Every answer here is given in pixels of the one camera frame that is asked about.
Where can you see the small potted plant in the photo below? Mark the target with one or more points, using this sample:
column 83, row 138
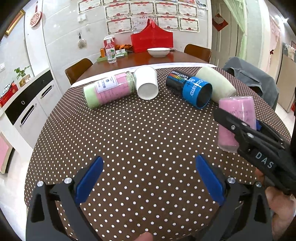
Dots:
column 22, row 77

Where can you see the right hand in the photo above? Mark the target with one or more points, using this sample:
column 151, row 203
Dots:
column 283, row 207

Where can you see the red box on cabinet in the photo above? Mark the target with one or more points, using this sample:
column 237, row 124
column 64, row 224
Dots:
column 10, row 89

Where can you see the clear cup with pink paper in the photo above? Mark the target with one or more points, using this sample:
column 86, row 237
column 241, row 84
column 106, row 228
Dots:
column 232, row 114

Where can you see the white black sideboard cabinet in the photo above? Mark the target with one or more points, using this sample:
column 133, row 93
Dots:
column 28, row 109

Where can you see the pink board on floor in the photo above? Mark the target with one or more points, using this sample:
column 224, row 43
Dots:
column 5, row 152

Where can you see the red gift bag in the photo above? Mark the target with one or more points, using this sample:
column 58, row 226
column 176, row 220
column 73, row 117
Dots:
column 152, row 36

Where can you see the brown chair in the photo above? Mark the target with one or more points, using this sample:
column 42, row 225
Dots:
column 76, row 70
column 198, row 52

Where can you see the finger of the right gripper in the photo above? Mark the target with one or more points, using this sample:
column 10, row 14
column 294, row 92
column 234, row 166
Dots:
column 243, row 133
column 269, row 131

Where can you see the red round wall ornament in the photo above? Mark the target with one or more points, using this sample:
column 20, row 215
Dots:
column 35, row 19

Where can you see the cream white cup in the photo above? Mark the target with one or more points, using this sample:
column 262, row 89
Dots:
column 222, row 88

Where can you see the orange small box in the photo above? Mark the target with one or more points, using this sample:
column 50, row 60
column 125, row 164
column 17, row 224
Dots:
column 103, row 52

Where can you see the brown chair left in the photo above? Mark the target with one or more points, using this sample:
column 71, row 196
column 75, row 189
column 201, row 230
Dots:
column 76, row 70

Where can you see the clear spray bottle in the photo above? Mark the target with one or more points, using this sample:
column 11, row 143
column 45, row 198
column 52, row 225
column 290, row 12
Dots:
column 109, row 45

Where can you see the blue black printed cup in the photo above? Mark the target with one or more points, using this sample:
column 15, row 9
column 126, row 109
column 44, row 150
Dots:
column 192, row 89

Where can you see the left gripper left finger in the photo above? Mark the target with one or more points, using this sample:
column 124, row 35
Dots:
column 44, row 222

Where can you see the red door decoration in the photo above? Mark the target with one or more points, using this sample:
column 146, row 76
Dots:
column 219, row 22

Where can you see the brown polka dot tablecloth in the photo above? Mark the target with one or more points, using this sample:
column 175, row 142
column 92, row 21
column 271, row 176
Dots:
column 149, row 182

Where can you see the white ceramic bowl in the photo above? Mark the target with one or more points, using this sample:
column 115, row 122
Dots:
column 158, row 52

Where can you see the brown chair right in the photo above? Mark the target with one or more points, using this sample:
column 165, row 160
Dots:
column 198, row 52

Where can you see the white paper cup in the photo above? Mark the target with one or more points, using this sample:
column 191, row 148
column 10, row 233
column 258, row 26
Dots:
column 146, row 82

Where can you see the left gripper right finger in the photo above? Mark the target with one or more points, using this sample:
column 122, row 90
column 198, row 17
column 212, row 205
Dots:
column 243, row 212

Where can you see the grey jacket on chair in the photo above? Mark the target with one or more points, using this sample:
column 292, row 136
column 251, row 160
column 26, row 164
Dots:
column 256, row 79

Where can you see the green pink paper jar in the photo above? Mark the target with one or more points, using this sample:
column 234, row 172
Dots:
column 109, row 89

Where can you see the gold framed picture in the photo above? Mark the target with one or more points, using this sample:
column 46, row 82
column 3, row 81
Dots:
column 17, row 18

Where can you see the left hand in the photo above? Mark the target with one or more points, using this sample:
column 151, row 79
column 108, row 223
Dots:
column 146, row 236

